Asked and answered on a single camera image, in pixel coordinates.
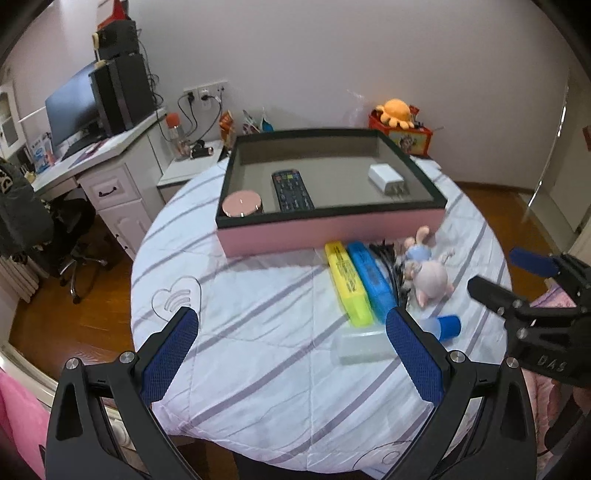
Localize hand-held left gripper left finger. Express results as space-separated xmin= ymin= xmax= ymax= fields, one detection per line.
xmin=45 ymin=306 xmax=200 ymax=480

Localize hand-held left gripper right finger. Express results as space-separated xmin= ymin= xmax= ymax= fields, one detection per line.
xmin=385 ymin=306 xmax=539 ymax=480

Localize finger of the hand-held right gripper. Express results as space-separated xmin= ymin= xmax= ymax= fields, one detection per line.
xmin=509 ymin=248 xmax=561 ymax=278
xmin=467 ymin=275 xmax=529 ymax=324

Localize clear tube with blue cap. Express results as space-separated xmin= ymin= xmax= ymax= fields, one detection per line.
xmin=336 ymin=315 xmax=461 ymax=365

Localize pink pig plush toy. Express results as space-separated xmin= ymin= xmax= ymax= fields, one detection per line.
xmin=401 ymin=226 xmax=455 ymax=309

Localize blue highlighter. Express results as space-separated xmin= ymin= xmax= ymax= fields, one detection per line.
xmin=346 ymin=241 xmax=398 ymax=324

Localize black hair clips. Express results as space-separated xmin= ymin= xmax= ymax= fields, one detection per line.
xmin=369 ymin=240 xmax=411 ymax=305

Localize yellow highlighter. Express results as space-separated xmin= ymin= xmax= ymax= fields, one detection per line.
xmin=324 ymin=241 xmax=374 ymax=328

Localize pink box with black rim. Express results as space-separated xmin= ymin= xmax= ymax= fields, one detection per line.
xmin=216 ymin=128 xmax=448 ymax=258

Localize white charger plug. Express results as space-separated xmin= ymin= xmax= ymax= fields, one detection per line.
xmin=368 ymin=164 xmax=411 ymax=197

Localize rose gold cosmetic jar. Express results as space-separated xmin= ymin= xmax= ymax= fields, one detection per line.
xmin=222 ymin=191 xmax=264 ymax=217

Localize black remote control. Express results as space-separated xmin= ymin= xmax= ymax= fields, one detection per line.
xmin=271 ymin=169 xmax=315 ymax=213

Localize pink bedding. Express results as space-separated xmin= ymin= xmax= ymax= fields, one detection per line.
xmin=526 ymin=277 xmax=591 ymax=462

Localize white door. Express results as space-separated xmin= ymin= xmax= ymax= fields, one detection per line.
xmin=526 ymin=69 xmax=591 ymax=232

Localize black office chair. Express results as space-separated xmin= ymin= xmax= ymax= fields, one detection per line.
xmin=28 ymin=198 xmax=112 ymax=303

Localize pink cloth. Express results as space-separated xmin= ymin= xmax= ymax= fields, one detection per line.
xmin=0 ymin=369 xmax=47 ymax=480

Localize white desk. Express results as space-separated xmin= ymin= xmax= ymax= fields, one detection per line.
xmin=30 ymin=108 xmax=168 ymax=259

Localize red printed box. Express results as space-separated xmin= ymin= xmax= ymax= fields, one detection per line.
xmin=368 ymin=113 xmax=433 ymax=158

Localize beige curtain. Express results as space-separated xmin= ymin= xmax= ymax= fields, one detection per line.
xmin=0 ymin=254 xmax=40 ymax=303

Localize white and black low cabinet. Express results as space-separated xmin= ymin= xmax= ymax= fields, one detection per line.
xmin=157 ymin=141 xmax=232 ymax=190

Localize orange octopus plush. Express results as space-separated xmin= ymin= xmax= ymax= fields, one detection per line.
xmin=374 ymin=99 xmax=413 ymax=127

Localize grey jacket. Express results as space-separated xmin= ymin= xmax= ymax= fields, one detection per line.
xmin=0 ymin=157 xmax=55 ymax=257

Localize clear plastic bag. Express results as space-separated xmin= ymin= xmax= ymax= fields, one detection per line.
xmin=344 ymin=90 xmax=375 ymax=127

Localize black keyboard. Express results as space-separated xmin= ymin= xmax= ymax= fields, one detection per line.
xmin=62 ymin=134 xmax=105 ymax=160

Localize orange snack bag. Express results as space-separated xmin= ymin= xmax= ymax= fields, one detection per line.
xmin=219 ymin=111 xmax=237 ymax=144

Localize blue and white carton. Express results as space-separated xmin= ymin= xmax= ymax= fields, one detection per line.
xmin=30 ymin=134 xmax=54 ymax=169

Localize blue and white packet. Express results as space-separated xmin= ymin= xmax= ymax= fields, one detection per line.
xmin=242 ymin=108 xmax=275 ymax=134

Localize black computer monitor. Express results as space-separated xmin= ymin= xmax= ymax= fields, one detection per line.
xmin=45 ymin=60 xmax=105 ymax=148

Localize black computer tower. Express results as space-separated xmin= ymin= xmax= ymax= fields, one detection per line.
xmin=89 ymin=53 xmax=155 ymax=138

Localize white glass-door cabinet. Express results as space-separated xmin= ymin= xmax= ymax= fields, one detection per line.
xmin=0 ymin=80 xmax=26 ymax=153

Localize black speaker box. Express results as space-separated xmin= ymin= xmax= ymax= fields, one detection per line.
xmin=95 ymin=19 xmax=139 ymax=61

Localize red paper item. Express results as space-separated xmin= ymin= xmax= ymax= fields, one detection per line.
xmin=98 ymin=0 xmax=130 ymax=28

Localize white wall outlet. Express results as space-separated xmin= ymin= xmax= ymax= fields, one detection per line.
xmin=183 ymin=80 xmax=229 ymax=103

